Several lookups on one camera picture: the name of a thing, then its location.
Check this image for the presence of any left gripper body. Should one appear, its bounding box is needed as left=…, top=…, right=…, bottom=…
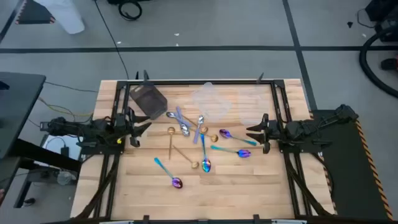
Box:
left=114, top=106, right=141, bottom=148

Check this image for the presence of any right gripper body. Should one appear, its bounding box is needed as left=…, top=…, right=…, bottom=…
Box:
left=262, top=113, right=284, bottom=155

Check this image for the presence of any smoky grey plastic bin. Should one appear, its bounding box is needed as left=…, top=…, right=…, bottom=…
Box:
left=129, top=81, right=169, bottom=121

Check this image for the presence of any iridescent rainbow metal spoon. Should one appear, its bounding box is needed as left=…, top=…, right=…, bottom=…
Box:
left=200, top=133, right=212, bottom=174
left=218, top=128, right=258, bottom=147
left=154, top=157, right=184, bottom=189
left=210, top=144, right=252, bottom=159

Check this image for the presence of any clear plastic bin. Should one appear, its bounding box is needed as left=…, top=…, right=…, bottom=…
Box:
left=238, top=88, right=272, bottom=126
left=191, top=82, right=233, bottom=123

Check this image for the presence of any large wooden spoon front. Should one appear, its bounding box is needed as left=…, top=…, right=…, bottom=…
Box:
left=172, top=144, right=200, bottom=170

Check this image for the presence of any white paper sheet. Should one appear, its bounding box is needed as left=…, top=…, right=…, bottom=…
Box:
left=40, top=133, right=82, bottom=169

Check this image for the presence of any clear plastic cup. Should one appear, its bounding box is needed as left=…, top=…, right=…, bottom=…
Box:
left=57, top=170, right=73, bottom=186

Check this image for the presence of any large black hazard-edged mat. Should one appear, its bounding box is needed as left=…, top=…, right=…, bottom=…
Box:
left=310, top=108, right=395, bottom=221

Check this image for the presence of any black desk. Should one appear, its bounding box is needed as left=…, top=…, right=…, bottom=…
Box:
left=0, top=72, right=82, bottom=208

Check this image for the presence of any white cylinder object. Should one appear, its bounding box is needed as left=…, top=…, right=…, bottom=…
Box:
left=33, top=0, right=85, bottom=35

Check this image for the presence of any small dark floor object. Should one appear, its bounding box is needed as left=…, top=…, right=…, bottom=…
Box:
left=381, top=57, right=398, bottom=71

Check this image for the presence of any small black hazard-edged mat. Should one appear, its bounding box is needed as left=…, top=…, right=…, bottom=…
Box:
left=14, top=0, right=56, bottom=25

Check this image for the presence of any black floor equipment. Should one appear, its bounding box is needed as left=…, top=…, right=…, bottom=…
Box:
left=356, top=0, right=398, bottom=43

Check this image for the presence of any black metal table frame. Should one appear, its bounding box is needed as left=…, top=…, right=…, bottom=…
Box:
left=73, top=70, right=336, bottom=224

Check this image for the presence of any yellow floor cable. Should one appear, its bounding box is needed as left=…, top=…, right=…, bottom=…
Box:
left=37, top=96, right=94, bottom=118

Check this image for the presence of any thin black floor cable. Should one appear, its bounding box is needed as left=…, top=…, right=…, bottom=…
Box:
left=43, top=81, right=99, bottom=93

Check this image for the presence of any long black floor cable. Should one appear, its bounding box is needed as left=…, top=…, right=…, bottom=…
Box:
left=94, top=0, right=130, bottom=80

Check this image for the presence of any coiled black cable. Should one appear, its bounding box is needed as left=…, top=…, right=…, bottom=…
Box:
left=107, top=0, right=144, bottom=22

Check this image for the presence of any thick black hose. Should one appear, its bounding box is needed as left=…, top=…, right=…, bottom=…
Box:
left=359, top=26, right=398, bottom=100

